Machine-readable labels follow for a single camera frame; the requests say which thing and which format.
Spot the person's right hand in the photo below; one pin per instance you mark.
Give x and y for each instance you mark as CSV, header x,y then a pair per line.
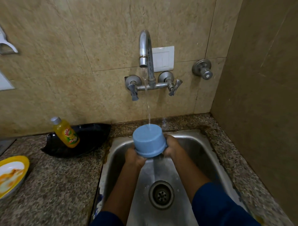
x,y
172,146

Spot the blue plastic bowl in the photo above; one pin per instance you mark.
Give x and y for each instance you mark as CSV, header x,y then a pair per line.
x,y
149,140

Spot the white switch plate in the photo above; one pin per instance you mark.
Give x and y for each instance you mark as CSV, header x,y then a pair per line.
x,y
164,58

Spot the black leaf-shaped tray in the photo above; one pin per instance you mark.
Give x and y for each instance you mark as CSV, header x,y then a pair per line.
x,y
93,137

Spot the yellow rimmed plate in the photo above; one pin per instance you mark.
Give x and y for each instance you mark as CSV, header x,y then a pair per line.
x,y
24,165

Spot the stainless steel sink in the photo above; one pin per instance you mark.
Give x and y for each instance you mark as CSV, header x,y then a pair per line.
x,y
144,186

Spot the person's left hand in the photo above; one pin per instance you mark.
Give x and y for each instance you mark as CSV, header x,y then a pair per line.
x,y
133,159

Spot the steel sink drain strainer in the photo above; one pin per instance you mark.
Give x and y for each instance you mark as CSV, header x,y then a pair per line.
x,y
161,195

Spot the person's left forearm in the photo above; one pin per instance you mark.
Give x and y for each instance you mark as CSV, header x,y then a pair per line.
x,y
116,195

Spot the steel wall valve knob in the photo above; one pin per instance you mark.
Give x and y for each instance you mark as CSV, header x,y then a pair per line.
x,y
202,68

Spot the white hanging peeler grater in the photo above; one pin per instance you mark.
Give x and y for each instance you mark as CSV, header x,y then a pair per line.
x,y
5,43

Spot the white power socket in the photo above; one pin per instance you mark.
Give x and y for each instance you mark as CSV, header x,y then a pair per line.
x,y
4,83

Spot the steel wall faucet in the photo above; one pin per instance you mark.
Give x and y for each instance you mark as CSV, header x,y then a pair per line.
x,y
145,46

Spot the yellow dish soap bottle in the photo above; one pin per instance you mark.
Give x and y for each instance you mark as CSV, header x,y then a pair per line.
x,y
66,133

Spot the person's right forearm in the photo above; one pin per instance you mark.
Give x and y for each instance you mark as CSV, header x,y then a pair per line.
x,y
209,193

